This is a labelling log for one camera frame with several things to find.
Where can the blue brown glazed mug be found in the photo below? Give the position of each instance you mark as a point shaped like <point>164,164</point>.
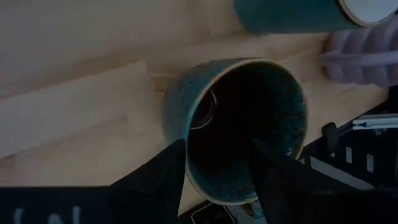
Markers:
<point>248,109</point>

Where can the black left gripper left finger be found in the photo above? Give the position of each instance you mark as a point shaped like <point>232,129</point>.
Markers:
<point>155,193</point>

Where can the lavender ribbed mug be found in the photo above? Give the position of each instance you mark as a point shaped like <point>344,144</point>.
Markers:
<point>360,71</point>

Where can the small black camera box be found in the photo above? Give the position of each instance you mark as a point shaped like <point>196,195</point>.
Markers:
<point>214,216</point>

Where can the black metal rack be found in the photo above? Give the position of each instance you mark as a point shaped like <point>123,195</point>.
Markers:
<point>382,146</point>

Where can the silver aluminium bar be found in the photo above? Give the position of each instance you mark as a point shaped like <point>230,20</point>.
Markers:
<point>376,122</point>

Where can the black table clamp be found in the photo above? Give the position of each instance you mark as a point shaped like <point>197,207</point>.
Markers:
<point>329,137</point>

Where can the teal mug white inside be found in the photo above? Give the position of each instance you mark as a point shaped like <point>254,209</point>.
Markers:
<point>295,15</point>

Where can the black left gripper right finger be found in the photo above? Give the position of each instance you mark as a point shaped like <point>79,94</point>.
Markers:
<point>289,196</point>

